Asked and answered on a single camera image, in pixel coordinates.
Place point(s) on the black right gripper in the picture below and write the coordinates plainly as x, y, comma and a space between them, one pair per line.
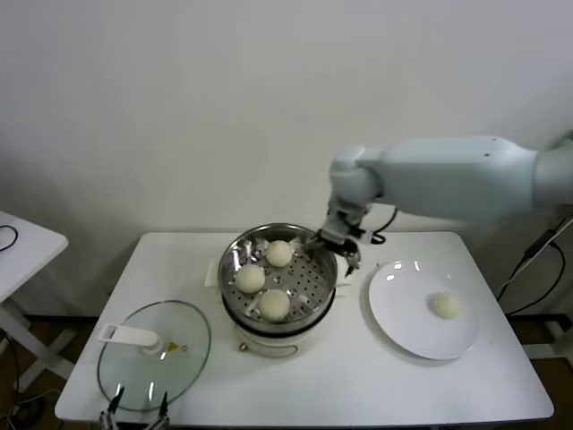
340, 245

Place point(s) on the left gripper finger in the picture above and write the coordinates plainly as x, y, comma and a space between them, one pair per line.
160, 418
107, 416

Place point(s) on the white steamed baozi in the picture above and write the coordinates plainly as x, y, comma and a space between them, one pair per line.
250, 278
274, 305
445, 305
278, 253

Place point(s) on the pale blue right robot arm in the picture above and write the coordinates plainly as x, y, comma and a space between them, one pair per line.
447, 179

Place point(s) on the perforated stainless steel steamer basket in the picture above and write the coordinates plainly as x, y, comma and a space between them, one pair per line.
309, 286

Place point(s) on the white round plate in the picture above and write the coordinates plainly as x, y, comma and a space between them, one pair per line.
403, 313

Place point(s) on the white electric cooker base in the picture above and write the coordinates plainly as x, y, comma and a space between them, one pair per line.
268, 345

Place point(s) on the white side table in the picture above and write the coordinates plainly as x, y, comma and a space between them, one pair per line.
22, 260

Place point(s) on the white shelf table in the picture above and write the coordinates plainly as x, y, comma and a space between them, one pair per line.
563, 335

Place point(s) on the pale green container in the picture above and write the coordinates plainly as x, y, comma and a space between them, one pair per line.
567, 140

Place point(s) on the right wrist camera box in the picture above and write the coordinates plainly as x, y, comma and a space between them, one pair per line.
335, 223

